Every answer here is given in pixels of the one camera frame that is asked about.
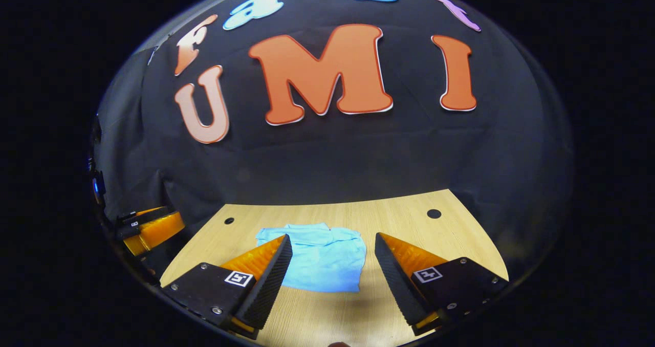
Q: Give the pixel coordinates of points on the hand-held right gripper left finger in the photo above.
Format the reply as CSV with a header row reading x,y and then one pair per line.
x,y
268,285

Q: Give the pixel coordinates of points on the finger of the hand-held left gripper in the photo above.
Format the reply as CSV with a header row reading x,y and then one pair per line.
x,y
143,216
153,234

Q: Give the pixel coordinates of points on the black backdrop cloth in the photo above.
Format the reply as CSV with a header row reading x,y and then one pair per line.
x,y
332,157

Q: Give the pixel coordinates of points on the light blue T-shirt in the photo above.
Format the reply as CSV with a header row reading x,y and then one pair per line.
x,y
327,260

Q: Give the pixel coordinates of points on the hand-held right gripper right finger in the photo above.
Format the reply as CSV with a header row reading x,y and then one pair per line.
x,y
396,283

